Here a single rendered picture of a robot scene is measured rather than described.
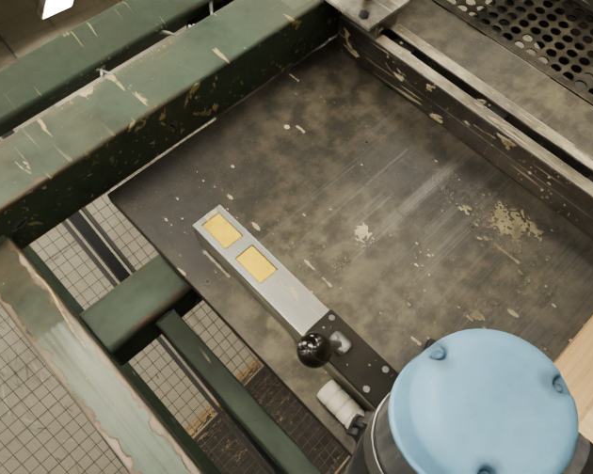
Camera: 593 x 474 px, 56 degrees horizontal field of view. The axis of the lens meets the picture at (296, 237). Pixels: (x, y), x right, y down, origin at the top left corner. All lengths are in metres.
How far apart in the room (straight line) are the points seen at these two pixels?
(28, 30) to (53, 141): 5.26
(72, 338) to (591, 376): 0.65
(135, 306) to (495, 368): 0.63
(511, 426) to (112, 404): 0.52
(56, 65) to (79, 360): 0.80
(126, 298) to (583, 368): 0.62
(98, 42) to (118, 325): 0.76
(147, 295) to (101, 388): 0.18
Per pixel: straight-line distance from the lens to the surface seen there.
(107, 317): 0.84
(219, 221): 0.78
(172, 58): 0.90
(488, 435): 0.26
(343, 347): 0.69
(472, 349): 0.27
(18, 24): 6.10
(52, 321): 0.76
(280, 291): 0.73
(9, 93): 1.36
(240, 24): 0.94
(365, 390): 0.69
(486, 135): 0.91
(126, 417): 0.70
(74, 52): 1.39
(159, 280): 0.84
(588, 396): 0.81
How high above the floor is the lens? 1.75
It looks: 10 degrees down
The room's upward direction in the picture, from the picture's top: 36 degrees counter-clockwise
